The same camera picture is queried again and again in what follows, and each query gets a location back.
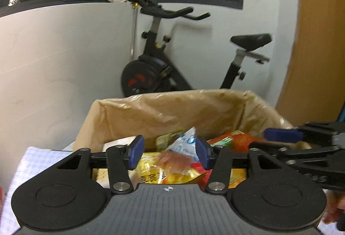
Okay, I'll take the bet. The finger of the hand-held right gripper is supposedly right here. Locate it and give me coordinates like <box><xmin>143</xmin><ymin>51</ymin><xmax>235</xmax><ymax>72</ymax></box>
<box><xmin>249</xmin><ymin>141</ymin><xmax>345</xmax><ymax>191</ymax></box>
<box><xmin>264</xmin><ymin>122</ymin><xmax>345</xmax><ymax>144</ymax></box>

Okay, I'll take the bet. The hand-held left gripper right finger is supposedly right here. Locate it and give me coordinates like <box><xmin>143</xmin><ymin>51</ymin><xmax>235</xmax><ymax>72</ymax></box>
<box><xmin>194</xmin><ymin>136</ymin><xmax>283</xmax><ymax>194</ymax></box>

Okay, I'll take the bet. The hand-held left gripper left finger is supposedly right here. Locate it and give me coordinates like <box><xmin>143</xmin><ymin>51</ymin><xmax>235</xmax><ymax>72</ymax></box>
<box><xmin>56</xmin><ymin>135</ymin><xmax>144</xmax><ymax>194</ymax></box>

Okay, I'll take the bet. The white blue-dotted snack packet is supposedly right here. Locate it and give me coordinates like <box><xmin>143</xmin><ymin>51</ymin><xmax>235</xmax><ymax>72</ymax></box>
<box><xmin>168</xmin><ymin>127</ymin><xmax>201</xmax><ymax>163</ymax></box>

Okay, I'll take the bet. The brown cardboard box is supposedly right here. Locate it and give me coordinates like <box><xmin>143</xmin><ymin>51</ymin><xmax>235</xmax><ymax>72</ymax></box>
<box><xmin>73</xmin><ymin>89</ymin><xmax>310</xmax><ymax>190</ymax></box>

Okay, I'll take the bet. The person's right hand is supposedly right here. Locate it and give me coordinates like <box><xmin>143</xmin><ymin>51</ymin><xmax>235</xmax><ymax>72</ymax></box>
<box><xmin>323</xmin><ymin>189</ymin><xmax>345</xmax><ymax>233</ymax></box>

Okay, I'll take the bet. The large yellow snack bag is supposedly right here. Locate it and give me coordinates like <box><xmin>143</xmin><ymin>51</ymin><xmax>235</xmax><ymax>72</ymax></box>
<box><xmin>93</xmin><ymin>151</ymin><xmax>247</xmax><ymax>190</ymax></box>

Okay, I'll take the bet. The red snack packet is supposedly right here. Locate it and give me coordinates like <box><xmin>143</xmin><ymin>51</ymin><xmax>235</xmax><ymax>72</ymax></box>
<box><xmin>198</xmin><ymin>162</ymin><xmax>219</xmax><ymax>191</ymax></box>

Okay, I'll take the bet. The clear dried meat packet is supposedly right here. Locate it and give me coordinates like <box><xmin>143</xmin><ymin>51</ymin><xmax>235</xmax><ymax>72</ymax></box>
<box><xmin>158</xmin><ymin>150</ymin><xmax>192</xmax><ymax>174</ymax></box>

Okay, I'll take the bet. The black exercise bike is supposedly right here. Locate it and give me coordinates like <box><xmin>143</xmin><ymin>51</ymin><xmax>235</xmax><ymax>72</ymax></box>
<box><xmin>120</xmin><ymin>0</ymin><xmax>273</xmax><ymax>98</ymax></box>

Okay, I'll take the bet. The checked tablecloth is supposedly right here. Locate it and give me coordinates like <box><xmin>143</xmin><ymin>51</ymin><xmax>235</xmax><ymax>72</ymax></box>
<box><xmin>0</xmin><ymin>147</ymin><xmax>78</xmax><ymax>235</ymax></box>

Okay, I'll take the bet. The wooden door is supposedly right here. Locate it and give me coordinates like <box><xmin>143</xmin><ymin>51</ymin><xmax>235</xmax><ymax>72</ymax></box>
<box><xmin>275</xmin><ymin>0</ymin><xmax>345</xmax><ymax>122</ymax></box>

